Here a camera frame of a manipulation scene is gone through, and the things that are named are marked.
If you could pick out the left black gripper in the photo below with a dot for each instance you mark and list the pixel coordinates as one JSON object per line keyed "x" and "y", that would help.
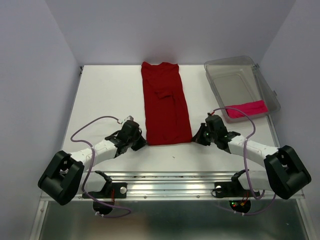
{"x": 141, "y": 143}

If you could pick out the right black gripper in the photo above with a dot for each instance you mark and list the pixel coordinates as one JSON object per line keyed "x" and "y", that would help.
{"x": 198, "y": 138}

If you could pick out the dark red t shirt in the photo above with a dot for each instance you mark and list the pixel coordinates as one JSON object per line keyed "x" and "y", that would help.
{"x": 166, "y": 112}

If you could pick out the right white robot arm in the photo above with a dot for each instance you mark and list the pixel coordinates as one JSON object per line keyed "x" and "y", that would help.
{"x": 285, "y": 174}

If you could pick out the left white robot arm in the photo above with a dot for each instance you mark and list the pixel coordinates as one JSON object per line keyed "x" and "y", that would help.
{"x": 64, "y": 176}

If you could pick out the pink rolled t shirt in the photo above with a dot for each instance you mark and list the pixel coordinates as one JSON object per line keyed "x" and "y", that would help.
{"x": 246, "y": 109}

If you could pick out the clear plastic bin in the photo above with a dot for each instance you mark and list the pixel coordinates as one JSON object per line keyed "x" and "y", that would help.
{"x": 238, "y": 80}

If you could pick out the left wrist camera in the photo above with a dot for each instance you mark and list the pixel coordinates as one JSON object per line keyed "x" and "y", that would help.
{"x": 123, "y": 120}

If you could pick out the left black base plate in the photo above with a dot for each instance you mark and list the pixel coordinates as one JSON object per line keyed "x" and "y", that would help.
{"x": 114, "y": 190}

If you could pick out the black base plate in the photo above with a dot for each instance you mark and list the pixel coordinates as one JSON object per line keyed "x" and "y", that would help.
{"x": 228, "y": 189}
{"x": 114, "y": 190}

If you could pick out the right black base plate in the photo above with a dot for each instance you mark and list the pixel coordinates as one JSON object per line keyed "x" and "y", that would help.
{"x": 228, "y": 189}

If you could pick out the aluminium rail frame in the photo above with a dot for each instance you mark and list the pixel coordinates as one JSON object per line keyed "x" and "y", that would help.
{"x": 174, "y": 206}

